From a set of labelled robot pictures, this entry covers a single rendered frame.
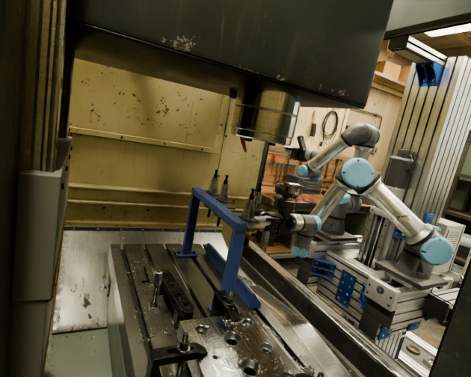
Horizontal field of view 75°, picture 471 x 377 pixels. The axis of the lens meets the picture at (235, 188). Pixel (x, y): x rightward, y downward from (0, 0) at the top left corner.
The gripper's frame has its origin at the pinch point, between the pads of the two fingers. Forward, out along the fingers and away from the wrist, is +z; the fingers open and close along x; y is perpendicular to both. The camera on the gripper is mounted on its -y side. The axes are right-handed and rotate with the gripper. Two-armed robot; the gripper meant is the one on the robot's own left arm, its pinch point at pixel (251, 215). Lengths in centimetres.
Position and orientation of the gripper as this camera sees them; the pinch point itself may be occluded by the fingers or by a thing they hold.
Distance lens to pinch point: 122.1
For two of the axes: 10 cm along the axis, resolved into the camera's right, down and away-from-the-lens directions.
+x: -4.3, -2.4, 8.7
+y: -2.0, 9.7, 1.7
